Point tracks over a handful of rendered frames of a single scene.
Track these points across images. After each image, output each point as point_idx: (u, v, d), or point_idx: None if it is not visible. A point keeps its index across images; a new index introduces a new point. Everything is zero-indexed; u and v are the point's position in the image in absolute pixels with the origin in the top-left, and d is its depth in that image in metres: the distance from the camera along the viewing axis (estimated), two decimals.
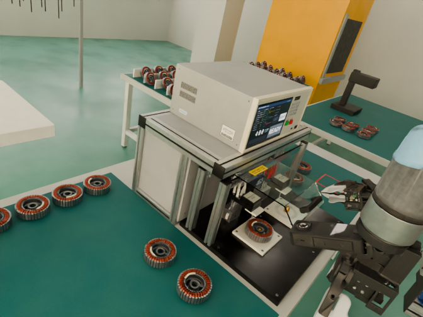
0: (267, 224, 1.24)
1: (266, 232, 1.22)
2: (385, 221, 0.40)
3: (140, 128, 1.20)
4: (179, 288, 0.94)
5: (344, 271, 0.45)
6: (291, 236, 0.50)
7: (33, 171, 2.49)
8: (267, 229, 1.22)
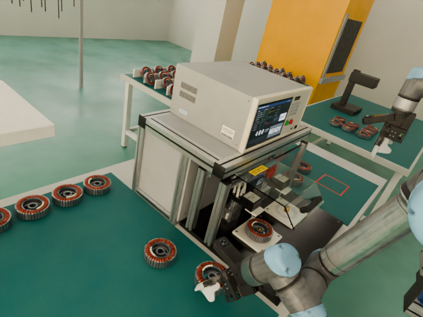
0: (267, 224, 1.24)
1: (266, 232, 1.22)
2: (246, 270, 0.76)
3: (140, 128, 1.20)
4: (197, 280, 0.91)
5: (223, 275, 0.84)
6: (213, 243, 0.88)
7: (33, 171, 2.49)
8: (267, 229, 1.22)
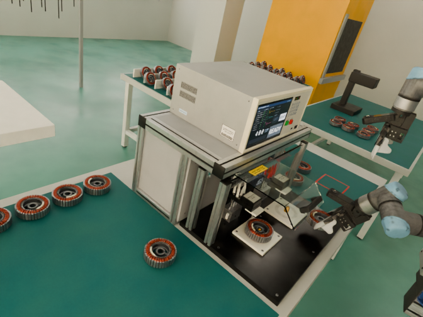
0: (260, 220, 1.25)
1: (264, 228, 1.24)
2: (366, 204, 1.12)
3: (140, 128, 1.20)
4: (314, 222, 1.26)
5: (341, 212, 1.19)
6: (328, 192, 1.23)
7: (33, 171, 2.49)
8: (264, 224, 1.24)
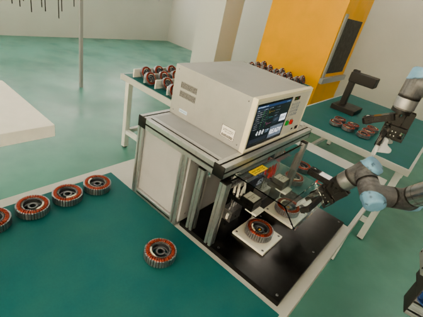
0: (260, 220, 1.25)
1: (264, 228, 1.24)
2: (344, 179, 1.15)
3: (140, 128, 1.20)
4: (280, 209, 1.35)
5: (320, 189, 1.22)
6: (308, 170, 1.26)
7: (33, 171, 2.49)
8: (264, 224, 1.24)
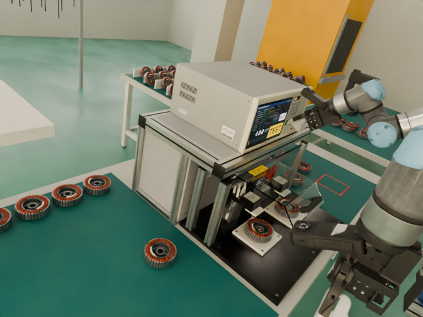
0: (260, 220, 1.25)
1: (264, 228, 1.24)
2: (385, 221, 0.39)
3: (140, 128, 1.20)
4: (280, 209, 1.35)
5: (344, 272, 0.45)
6: (291, 236, 0.50)
7: (33, 171, 2.49)
8: (264, 224, 1.24)
